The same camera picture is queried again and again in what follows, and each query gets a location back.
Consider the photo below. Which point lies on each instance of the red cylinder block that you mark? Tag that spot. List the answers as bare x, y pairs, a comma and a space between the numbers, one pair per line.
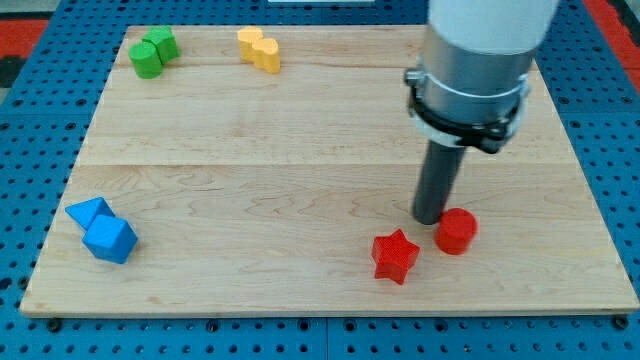
457, 228

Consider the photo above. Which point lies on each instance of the green hexagon block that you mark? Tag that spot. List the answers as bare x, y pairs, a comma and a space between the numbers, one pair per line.
164, 41

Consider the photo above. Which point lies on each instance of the red star block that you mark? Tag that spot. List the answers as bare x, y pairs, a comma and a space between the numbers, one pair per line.
394, 256

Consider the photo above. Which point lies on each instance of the wooden board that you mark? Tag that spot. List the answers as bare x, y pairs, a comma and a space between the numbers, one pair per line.
259, 195

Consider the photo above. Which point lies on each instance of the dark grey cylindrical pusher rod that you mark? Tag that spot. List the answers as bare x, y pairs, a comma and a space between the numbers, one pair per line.
436, 179

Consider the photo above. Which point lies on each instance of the yellow rounded block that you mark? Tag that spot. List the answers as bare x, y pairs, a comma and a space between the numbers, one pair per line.
246, 37

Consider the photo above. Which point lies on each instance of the blue triangle block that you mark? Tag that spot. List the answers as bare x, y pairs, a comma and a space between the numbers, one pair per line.
85, 212

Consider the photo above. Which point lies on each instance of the green cylinder block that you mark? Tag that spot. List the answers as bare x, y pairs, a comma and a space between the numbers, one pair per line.
145, 60

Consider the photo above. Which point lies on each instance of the blue cube block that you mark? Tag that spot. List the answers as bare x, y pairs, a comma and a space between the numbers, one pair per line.
110, 238

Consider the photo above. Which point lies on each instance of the yellow heart block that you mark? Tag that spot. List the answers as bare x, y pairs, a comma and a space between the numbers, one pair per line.
266, 55

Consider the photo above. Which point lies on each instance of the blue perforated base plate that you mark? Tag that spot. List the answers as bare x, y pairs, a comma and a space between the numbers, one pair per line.
49, 108

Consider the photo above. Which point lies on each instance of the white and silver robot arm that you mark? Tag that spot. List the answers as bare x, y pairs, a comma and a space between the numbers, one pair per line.
470, 84

